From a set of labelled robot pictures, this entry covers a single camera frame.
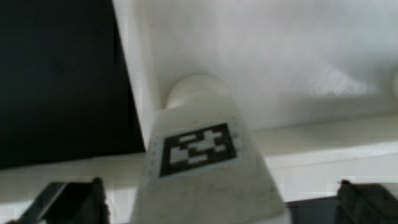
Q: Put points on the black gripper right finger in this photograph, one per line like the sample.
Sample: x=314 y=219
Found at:
x=367 y=204

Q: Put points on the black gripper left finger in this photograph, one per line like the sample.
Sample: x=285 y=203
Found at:
x=69 y=204

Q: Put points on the white square tabletop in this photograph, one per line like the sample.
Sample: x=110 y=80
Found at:
x=305 y=55

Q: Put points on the white U-shaped fence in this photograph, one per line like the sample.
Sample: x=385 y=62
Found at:
x=111 y=191

